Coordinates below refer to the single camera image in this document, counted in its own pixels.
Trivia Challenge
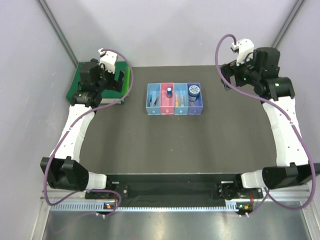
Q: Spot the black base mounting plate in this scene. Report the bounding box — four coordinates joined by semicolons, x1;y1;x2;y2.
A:
84;172;264;208

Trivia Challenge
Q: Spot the dark green ring binder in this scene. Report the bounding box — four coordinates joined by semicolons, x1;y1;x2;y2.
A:
66;59;130;108

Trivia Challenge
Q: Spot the blue pen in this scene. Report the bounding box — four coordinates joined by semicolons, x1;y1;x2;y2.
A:
149;94;153;107

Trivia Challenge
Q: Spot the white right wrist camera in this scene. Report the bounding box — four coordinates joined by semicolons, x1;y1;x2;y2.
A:
231;38;255;67

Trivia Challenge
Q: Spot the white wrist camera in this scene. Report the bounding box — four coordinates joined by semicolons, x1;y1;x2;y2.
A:
231;38;255;67
98;48;118;74

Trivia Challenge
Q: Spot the aluminium rail frame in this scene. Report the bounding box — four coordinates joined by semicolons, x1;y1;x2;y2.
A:
47;185;311;200

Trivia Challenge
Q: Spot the slotted cable duct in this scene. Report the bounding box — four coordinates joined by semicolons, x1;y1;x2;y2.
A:
51;201;250;213

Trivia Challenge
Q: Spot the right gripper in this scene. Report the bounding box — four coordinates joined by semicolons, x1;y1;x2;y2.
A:
220;49;261;91

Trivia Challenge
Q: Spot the light green plastic folder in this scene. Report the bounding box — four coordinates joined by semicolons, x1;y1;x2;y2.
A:
122;65;131;96

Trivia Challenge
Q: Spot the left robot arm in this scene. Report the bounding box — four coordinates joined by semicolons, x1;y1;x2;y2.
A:
40;54;126;199

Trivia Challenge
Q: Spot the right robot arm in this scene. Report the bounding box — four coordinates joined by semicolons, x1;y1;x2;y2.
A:
219;45;320;198

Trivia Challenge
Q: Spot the purple plastic bin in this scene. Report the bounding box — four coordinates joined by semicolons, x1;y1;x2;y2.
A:
187;82;204;115

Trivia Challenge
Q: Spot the purple cable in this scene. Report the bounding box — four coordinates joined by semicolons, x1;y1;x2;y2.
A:
42;48;135;218
215;34;316;218

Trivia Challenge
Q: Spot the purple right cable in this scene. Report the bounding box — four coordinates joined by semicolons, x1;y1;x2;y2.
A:
215;34;316;218

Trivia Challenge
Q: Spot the small blue capped bottle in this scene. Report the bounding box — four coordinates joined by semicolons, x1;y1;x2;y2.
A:
166;87;173;99

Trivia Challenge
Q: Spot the blue capped glue stick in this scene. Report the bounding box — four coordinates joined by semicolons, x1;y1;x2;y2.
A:
180;91;186;107

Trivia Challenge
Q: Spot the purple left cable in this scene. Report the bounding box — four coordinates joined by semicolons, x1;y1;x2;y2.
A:
42;48;135;218

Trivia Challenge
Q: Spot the blue round tape dispenser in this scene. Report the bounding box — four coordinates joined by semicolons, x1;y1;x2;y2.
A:
188;84;201;102

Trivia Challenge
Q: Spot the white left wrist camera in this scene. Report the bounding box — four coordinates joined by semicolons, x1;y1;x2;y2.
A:
98;48;118;74

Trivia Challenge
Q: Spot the pink orange highlighter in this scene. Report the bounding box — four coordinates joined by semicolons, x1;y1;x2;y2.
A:
175;94;180;107

